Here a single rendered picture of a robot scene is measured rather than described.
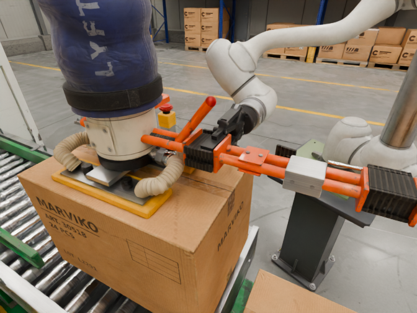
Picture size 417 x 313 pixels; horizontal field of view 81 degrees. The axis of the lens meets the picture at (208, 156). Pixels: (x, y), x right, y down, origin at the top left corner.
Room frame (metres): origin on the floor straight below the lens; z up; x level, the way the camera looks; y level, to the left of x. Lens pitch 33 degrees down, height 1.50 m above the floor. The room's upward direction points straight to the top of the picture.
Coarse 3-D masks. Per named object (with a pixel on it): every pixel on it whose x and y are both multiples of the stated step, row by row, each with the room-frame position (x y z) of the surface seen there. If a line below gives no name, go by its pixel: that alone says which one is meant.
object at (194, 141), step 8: (200, 128) 0.53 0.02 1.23; (192, 136) 0.49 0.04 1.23; (200, 136) 0.51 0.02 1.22; (208, 136) 0.51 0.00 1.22; (184, 144) 0.46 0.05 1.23; (192, 144) 0.47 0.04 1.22; (200, 144) 0.47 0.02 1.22; (224, 144) 0.46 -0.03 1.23; (184, 152) 0.45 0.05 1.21; (192, 152) 0.44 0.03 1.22; (200, 152) 0.43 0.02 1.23; (208, 152) 0.42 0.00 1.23; (216, 152) 0.42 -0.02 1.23; (224, 152) 0.46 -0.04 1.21; (184, 160) 0.45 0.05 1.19; (192, 160) 0.44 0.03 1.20; (200, 160) 0.44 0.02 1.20; (208, 160) 0.43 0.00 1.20; (216, 160) 0.42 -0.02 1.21; (200, 168) 0.43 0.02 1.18; (208, 168) 0.42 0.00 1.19; (216, 168) 0.42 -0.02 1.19
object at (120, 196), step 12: (84, 168) 0.53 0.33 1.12; (60, 180) 0.52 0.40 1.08; (72, 180) 0.51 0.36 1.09; (84, 180) 0.50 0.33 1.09; (120, 180) 0.47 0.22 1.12; (132, 180) 0.50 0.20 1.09; (84, 192) 0.48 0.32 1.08; (96, 192) 0.46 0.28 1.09; (108, 192) 0.46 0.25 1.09; (120, 192) 0.45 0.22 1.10; (132, 192) 0.45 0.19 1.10; (168, 192) 0.46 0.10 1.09; (120, 204) 0.42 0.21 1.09; (132, 204) 0.42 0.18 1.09; (144, 204) 0.41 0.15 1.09; (156, 204) 0.42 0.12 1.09; (144, 216) 0.39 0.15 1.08
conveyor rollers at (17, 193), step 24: (0, 168) 1.31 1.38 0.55; (24, 168) 1.33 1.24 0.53; (0, 192) 1.11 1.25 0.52; (24, 192) 1.08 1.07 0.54; (0, 216) 0.89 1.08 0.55; (24, 216) 0.90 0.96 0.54; (24, 240) 0.74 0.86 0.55; (48, 240) 0.74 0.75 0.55; (24, 264) 0.63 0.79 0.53; (48, 264) 0.63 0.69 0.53; (48, 288) 0.53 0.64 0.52; (72, 288) 0.53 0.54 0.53; (96, 288) 0.52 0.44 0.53; (72, 312) 0.43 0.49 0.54; (96, 312) 0.43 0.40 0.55; (120, 312) 0.43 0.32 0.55; (144, 312) 0.43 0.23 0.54
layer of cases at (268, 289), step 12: (264, 276) 0.56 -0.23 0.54; (276, 276) 0.56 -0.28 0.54; (252, 288) 0.52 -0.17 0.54; (264, 288) 0.52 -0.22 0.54; (276, 288) 0.52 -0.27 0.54; (288, 288) 0.52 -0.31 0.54; (300, 288) 0.52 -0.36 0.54; (252, 300) 0.47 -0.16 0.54; (264, 300) 0.47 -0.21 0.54; (276, 300) 0.47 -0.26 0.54; (288, 300) 0.47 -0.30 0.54; (300, 300) 0.47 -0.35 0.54; (312, 300) 0.47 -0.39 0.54; (324, 300) 0.47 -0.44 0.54; (252, 312) 0.43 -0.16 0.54; (264, 312) 0.43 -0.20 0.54; (276, 312) 0.43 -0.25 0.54; (288, 312) 0.43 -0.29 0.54; (300, 312) 0.43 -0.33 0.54; (312, 312) 0.43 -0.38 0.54; (324, 312) 0.43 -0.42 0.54; (336, 312) 0.43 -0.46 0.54; (348, 312) 0.43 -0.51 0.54
